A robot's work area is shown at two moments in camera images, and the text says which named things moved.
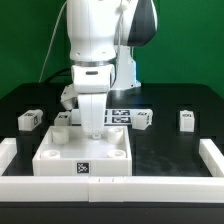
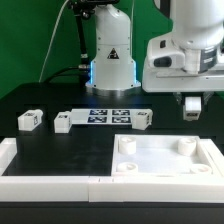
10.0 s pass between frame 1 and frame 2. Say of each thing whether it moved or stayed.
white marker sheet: stayed
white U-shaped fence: stayed
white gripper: moved
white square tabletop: moved
